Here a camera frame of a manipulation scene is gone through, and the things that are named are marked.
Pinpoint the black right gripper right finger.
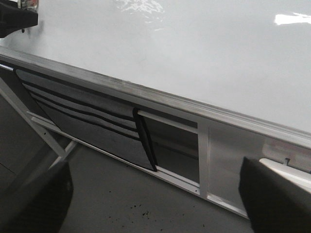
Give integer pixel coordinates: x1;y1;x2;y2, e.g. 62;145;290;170
239;157;311;233

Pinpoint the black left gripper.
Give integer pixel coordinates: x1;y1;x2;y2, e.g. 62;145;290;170
0;0;39;38

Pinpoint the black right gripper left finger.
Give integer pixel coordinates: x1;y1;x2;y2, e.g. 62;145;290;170
0;161;73;233

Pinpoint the large white whiteboard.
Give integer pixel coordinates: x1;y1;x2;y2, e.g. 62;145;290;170
0;0;311;147

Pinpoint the white plastic marker tray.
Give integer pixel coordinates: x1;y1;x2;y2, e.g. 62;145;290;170
259;158;311;193

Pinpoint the grey fabric pocket organizer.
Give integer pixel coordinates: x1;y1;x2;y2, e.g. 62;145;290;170
16;69;157;171

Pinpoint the white whiteboard stand frame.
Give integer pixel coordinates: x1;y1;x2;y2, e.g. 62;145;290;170
0;62;311;216

